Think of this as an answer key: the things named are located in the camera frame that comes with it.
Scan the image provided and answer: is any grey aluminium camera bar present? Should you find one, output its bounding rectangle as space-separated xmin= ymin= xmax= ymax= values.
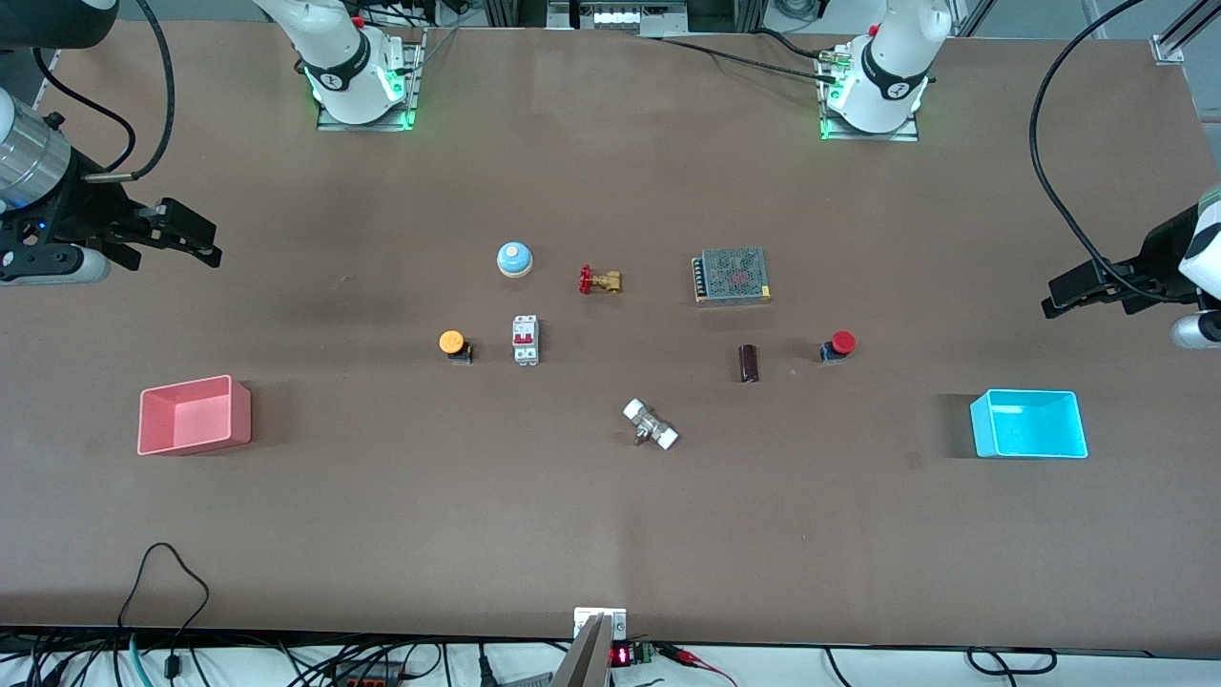
xmin=550 ymin=614 xmax=612 ymax=687

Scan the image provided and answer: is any white power strip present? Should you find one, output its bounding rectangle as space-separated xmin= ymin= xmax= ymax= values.
xmin=570 ymin=0 xmax=690 ymax=31

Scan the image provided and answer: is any pink plastic box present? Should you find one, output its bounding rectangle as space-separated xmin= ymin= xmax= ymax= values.
xmin=137 ymin=375 xmax=253 ymax=456

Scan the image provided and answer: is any white metal mounting bracket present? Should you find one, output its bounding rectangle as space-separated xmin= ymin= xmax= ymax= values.
xmin=573 ymin=608 xmax=628 ymax=641

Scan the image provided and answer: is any thin black looped cable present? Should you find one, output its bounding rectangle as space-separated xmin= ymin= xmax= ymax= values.
xmin=117 ymin=542 xmax=211 ymax=633

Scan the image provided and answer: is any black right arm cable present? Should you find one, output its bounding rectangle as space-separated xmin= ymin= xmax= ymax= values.
xmin=82 ymin=0 xmax=178 ymax=183

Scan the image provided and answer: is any white capped metal pipe fitting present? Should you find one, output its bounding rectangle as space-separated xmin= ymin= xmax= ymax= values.
xmin=623 ymin=399 xmax=680 ymax=450

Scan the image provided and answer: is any cyan plastic box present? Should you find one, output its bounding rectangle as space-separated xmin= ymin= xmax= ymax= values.
xmin=969 ymin=389 xmax=1089 ymax=460

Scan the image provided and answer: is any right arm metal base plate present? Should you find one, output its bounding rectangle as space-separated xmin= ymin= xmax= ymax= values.
xmin=317 ymin=27 xmax=426 ymax=133

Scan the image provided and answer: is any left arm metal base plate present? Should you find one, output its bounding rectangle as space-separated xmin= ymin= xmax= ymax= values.
xmin=818 ymin=48 xmax=921 ymax=143

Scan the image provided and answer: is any black cable across table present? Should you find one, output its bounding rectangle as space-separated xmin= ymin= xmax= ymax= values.
xmin=658 ymin=36 xmax=842 ymax=83

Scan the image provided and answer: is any metal mesh power supply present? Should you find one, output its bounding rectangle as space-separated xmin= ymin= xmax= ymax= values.
xmin=693 ymin=247 xmax=773 ymax=306

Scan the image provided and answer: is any red alligator clip lead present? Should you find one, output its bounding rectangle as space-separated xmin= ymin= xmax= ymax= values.
xmin=658 ymin=644 xmax=740 ymax=687

